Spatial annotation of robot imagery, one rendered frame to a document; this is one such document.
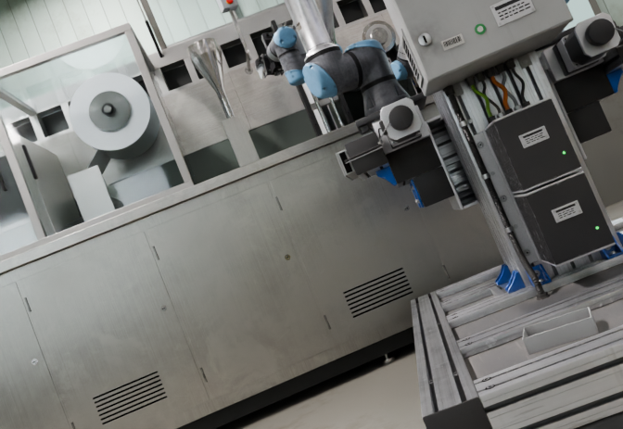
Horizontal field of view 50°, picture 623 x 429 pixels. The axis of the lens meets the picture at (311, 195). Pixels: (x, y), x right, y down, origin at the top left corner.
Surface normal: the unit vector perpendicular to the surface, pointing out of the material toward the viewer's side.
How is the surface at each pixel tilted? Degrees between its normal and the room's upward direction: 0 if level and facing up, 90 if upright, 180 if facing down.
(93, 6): 90
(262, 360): 90
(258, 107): 90
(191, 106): 90
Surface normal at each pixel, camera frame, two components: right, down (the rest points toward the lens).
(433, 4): -0.11, 0.02
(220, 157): 0.07, -0.11
